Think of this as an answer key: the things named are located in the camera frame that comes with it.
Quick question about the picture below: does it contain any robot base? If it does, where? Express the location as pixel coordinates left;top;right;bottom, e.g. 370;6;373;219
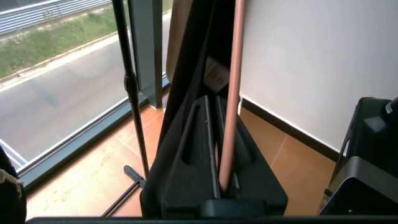
318;96;398;217

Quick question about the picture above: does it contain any window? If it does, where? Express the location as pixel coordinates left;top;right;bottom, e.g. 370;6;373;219
0;0;171;194

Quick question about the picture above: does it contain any black clothes rack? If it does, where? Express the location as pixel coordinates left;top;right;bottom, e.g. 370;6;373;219
101;0;150;218

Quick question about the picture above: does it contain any pink clothes hanger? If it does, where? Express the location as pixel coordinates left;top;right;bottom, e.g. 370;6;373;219
218;0;248;194

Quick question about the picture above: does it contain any brown curtain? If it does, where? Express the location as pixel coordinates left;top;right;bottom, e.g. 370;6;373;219
165;0;193;83

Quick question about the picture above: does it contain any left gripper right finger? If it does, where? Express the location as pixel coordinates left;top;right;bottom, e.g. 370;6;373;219
216;95;289;218

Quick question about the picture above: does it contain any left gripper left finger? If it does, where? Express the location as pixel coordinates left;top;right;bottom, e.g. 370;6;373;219
160;95;221;218

